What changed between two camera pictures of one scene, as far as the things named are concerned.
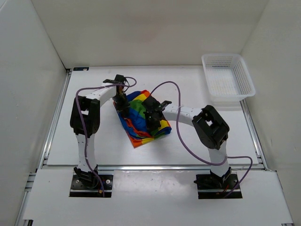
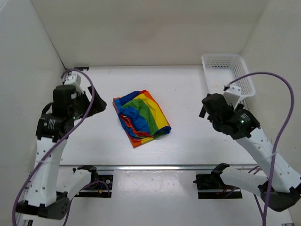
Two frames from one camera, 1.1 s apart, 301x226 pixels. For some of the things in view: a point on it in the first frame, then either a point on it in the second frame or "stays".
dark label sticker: [81, 68] stays
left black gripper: [123, 109] -> [99, 105]
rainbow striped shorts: [135, 122] stays
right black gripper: [150, 126] -> [202, 112]
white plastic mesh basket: [228, 79] stays
